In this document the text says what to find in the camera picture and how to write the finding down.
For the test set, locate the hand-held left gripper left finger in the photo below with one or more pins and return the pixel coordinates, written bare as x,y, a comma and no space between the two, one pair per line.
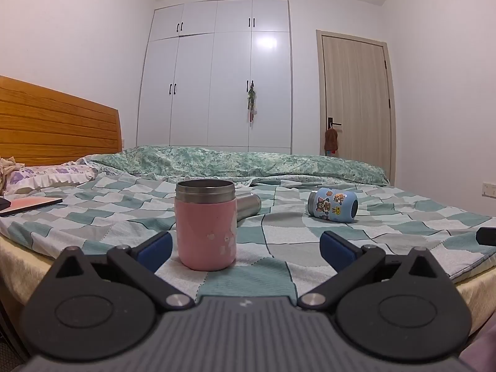
157,248

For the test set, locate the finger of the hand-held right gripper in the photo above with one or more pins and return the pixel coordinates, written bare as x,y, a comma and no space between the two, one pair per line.
487,236

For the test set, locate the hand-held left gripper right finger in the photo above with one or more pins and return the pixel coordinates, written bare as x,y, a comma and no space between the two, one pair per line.
335,250

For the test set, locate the blue cup with stickers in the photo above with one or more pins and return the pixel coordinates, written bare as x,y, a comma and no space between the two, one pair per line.
333,204

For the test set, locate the plain steel cup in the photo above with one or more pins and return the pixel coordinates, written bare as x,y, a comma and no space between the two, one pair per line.
248,204

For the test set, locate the pink steel cup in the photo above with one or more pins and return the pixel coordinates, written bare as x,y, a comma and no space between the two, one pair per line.
205,232

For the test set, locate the checkered bedsheet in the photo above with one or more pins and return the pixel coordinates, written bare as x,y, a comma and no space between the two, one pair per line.
387,217

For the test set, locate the brown hanging pouch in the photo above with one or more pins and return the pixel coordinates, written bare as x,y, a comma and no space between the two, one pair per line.
331,141

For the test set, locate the person's purple clothing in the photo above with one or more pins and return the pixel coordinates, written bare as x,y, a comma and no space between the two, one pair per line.
482,350

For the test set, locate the green floral quilt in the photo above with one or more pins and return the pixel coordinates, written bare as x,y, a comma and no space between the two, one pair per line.
240,162

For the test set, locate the purple floral pillow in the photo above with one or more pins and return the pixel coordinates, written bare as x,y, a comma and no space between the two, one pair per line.
54,174

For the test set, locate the pink notebook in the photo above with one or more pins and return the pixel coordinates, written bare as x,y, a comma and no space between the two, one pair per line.
33,204

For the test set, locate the beige mattress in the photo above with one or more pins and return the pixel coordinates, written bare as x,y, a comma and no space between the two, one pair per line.
19,267

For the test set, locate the beige wooden door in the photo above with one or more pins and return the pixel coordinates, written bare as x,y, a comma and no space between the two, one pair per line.
356,97

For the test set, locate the wooden headboard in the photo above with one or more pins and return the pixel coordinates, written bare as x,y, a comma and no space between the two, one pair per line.
58,124

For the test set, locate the cream crumpled cloth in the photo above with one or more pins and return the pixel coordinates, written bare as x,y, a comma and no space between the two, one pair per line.
7,172

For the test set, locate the white wardrobe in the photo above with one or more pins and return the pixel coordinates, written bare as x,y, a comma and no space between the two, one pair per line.
193,85

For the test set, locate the green hanging ornament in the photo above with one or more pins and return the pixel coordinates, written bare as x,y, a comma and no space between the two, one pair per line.
252,99

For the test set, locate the wall socket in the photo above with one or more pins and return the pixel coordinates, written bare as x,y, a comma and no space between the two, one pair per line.
489,188

